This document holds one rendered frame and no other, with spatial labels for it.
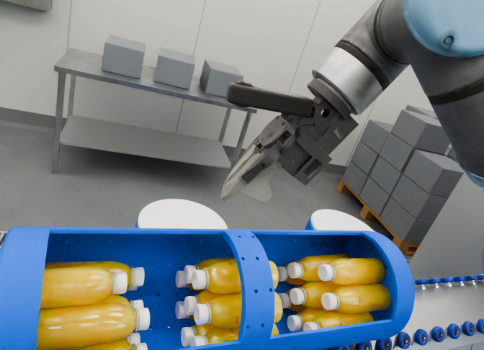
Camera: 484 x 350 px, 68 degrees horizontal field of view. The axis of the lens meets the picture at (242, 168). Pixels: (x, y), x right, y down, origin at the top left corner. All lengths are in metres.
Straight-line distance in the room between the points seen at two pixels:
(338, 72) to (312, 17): 3.67
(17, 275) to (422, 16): 0.62
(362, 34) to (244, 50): 3.47
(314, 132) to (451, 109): 0.18
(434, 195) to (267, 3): 2.41
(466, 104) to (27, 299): 0.62
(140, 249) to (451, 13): 0.74
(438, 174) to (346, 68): 3.06
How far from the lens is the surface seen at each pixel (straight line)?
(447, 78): 0.41
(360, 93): 0.49
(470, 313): 1.62
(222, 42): 3.88
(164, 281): 0.95
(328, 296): 0.94
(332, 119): 0.51
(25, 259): 0.67
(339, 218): 1.48
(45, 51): 3.93
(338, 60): 0.49
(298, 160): 0.50
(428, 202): 3.59
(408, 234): 3.71
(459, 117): 0.42
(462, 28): 0.38
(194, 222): 1.14
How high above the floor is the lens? 1.67
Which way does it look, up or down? 24 degrees down
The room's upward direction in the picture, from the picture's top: 18 degrees clockwise
